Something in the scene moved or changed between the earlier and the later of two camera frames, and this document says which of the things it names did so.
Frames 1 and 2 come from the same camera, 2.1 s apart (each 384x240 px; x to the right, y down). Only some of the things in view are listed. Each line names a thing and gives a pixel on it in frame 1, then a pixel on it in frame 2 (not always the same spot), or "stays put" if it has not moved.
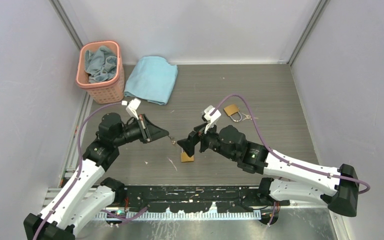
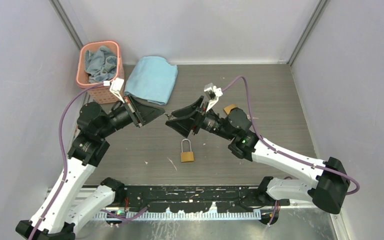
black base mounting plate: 194,198 stays put
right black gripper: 189,143 -> 184,125
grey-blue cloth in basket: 101,64 stays put
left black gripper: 149,131 -> 141,113
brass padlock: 184,157 stays put
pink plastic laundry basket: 100,69 stays put
